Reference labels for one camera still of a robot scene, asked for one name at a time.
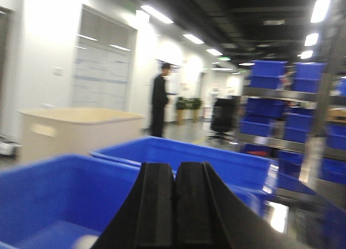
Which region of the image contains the person in black clothes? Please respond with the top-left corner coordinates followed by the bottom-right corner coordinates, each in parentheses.
top-left (150, 62), bottom-right (171, 137)

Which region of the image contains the blue bin behind target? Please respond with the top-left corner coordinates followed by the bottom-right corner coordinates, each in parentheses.
top-left (90, 136), bottom-right (276, 190)

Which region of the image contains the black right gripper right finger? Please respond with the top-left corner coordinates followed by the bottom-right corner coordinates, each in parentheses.
top-left (176, 162), bottom-right (303, 248)

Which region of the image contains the black office chair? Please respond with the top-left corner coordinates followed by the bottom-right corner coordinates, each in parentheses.
top-left (207, 97), bottom-right (238, 141)

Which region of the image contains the cream plastic storage bin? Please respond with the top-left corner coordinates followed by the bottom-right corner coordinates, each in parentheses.
top-left (19, 107), bottom-right (145, 164)

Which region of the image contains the potted plant in tan pot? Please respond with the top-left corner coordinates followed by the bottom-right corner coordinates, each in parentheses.
top-left (176, 97), bottom-right (189, 125)

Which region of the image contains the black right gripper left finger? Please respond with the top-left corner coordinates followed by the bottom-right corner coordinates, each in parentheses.
top-left (92, 163), bottom-right (174, 248)

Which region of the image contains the metal shelving with blue bins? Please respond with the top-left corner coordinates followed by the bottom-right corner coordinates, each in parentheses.
top-left (236, 60), bottom-right (345, 199)

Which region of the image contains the large blue target bin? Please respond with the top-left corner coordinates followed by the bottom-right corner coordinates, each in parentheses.
top-left (0, 153), bottom-right (268, 249)

